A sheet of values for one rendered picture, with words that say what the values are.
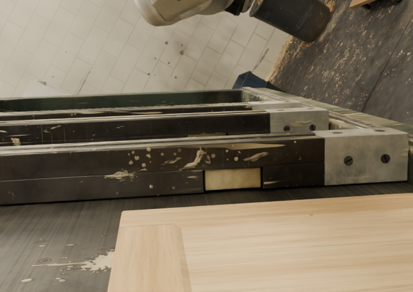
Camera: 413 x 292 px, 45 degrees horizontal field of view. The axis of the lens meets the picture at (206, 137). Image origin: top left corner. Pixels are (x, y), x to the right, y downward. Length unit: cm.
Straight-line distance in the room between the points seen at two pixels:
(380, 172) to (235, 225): 30
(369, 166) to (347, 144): 5
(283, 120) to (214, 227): 55
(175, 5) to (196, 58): 506
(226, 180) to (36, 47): 514
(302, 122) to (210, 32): 475
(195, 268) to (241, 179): 30
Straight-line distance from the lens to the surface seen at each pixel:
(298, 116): 105
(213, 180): 70
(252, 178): 71
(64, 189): 71
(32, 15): 581
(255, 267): 43
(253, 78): 478
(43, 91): 431
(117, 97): 204
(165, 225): 53
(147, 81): 566
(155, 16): 67
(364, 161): 75
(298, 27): 491
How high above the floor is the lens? 129
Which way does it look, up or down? 10 degrees down
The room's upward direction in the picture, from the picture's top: 62 degrees counter-clockwise
